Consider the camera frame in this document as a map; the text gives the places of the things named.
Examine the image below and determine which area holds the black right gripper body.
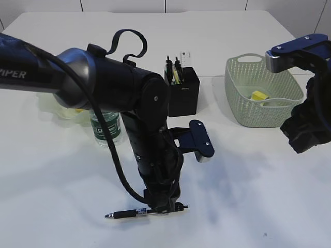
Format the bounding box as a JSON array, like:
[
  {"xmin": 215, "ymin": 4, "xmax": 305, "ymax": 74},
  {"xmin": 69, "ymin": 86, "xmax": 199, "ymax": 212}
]
[{"xmin": 279, "ymin": 49, "xmax": 331, "ymax": 155}]

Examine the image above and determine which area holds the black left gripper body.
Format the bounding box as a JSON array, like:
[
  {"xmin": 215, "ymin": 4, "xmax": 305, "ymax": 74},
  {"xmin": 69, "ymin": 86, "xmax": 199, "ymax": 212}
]
[{"xmin": 121, "ymin": 112, "xmax": 184, "ymax": 210}]

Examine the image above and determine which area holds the black pen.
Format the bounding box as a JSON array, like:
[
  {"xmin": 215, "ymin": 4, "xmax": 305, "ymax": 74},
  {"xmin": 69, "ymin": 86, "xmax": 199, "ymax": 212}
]
[
  {"xmin": 174, "ymin": 57, "xmax": 183, "ymax": 84},
  {"xmin": 104, "ymin": 202, "xmax": 189, "ymax": 219},
  {"xmin": 165, "ymin": 56, "xmax": 174, "ymax": 85}
]

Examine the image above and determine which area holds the yellow waste paper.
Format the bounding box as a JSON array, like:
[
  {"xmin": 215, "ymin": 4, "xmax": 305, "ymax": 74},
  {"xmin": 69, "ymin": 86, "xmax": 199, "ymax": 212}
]
[{"xmin": 249, "ymin": 90, "xmax": 269, "ymax": 101}]

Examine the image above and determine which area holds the clear water bottle green label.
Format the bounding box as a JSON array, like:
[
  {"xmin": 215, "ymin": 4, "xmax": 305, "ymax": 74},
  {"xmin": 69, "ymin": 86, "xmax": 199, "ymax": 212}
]
[{"xmin": 91, "ymin": 110, "xmax": 122, "ymax": 148}]

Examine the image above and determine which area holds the yellow highlighter pen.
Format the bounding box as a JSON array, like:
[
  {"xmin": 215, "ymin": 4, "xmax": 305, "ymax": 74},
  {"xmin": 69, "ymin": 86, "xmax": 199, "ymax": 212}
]
[{"xmin": 173, "ymin": 68, "xmax": 180, "ymax": 84}]

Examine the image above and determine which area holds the clear plastic ruler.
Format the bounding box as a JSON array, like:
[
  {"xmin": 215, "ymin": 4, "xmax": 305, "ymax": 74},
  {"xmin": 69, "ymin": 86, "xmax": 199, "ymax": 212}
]
[{"xmin": 179, "ymin": 51, "xmax": 192, "ymax": 68}]

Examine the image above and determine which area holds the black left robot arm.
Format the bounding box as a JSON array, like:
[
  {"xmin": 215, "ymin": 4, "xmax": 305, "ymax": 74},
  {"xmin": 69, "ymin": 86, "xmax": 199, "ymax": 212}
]
[{"xmin": 1, "ymin": 34, "xmax": 201, "ymax": 213}]

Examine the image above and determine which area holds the green woven plastic basket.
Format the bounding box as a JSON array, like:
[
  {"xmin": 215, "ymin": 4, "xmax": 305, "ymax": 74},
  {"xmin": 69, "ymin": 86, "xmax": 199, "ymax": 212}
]
[{"xmin": 224, "ymin": 53, "xmax": 304, "ymax": 128}]

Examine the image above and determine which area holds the black square pen holder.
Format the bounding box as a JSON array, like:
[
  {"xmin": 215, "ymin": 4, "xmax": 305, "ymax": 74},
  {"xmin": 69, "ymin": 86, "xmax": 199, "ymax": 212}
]
[{"xmin": 164, "ymin": 67, "xmax": 200, "ymax": 117}]

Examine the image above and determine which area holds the pale green wavy glass plate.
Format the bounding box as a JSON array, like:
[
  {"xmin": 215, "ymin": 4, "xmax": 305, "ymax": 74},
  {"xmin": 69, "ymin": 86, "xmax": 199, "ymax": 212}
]
[{"xmin": 36, "ymin": 92, "xmax": 90, "ymax": 125}]

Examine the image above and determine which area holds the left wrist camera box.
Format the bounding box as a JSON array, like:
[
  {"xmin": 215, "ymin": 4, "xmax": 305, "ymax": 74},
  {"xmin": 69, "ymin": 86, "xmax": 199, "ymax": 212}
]
[{"xmin": 189, "ymin": 120, "xmax": 215, "ymax": 163}]

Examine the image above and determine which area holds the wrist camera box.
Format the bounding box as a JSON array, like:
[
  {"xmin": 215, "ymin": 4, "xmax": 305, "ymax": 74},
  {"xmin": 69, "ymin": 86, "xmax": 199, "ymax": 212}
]
[
  {"xmin": 265, "ymin": 34, "xmax": 330, "ymax": 73},
  {"xmin": 189, "ymin": 120, "xmax": 215, "ymax": 163}
]

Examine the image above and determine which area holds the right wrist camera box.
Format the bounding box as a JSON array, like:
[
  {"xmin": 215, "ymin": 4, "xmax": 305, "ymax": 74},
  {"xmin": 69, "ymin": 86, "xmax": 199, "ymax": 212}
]
[{"xmin": 265, "ymin": 34, "xmax": 330, "ymax": 73}]

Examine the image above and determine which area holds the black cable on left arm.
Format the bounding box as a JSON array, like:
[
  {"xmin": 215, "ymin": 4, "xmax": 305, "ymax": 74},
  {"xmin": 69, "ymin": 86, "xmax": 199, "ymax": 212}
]
[{"xmin": 23, "ymin": 29, "xmax": 182, "ymax": 207}]

